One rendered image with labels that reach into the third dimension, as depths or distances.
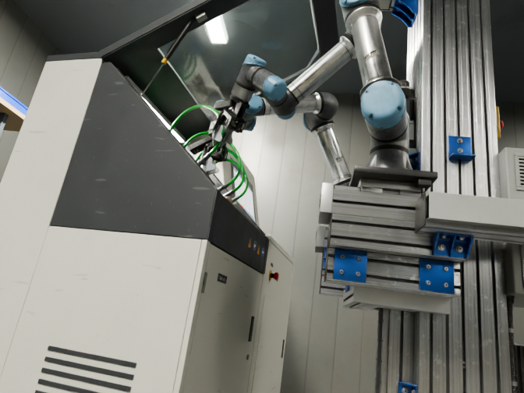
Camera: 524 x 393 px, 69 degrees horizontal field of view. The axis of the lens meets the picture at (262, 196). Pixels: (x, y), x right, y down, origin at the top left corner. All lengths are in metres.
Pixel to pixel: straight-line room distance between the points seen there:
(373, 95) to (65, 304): 1.10
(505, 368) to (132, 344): 1.05
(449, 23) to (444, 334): 1.14
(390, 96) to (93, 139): 1.00
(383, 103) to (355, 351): 2.38
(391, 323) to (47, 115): 1.44
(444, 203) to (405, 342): 0.50
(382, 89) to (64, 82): 1.21
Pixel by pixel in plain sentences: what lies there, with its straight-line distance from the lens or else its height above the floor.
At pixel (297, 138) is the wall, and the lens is 3.58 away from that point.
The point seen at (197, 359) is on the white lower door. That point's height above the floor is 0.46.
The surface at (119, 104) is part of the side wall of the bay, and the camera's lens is 1.51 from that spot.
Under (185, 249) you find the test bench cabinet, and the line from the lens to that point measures 1.15.
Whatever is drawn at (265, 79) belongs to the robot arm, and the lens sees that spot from 1.32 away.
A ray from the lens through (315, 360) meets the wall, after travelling 3.19.
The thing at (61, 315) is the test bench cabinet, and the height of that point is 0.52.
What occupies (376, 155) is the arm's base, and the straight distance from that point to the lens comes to 1.20.
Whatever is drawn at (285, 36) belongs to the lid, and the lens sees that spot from 1.88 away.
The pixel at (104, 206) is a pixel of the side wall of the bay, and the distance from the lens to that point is 1.35.
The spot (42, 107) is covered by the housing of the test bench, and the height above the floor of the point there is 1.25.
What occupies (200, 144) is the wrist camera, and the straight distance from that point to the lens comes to 1.66.
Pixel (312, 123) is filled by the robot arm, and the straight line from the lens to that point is 1.86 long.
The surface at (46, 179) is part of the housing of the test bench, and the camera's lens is 1.55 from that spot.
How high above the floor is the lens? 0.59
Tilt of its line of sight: 18 degrees up
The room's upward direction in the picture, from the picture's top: 8 degrees clockwise
